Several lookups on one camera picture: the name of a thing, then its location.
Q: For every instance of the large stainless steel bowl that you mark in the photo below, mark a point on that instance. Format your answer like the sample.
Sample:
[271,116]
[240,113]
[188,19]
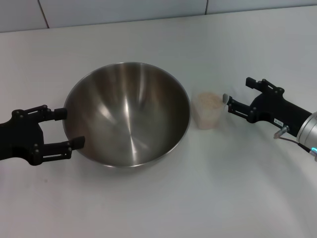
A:
[128,111]

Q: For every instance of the clear plastic cup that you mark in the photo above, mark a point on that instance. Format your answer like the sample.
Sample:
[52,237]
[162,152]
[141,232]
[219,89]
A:
[208,119]

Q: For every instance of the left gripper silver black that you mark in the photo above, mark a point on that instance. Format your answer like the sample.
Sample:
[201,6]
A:
[17,138]

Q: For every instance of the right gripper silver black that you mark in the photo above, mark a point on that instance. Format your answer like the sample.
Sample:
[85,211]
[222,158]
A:
[280,111]

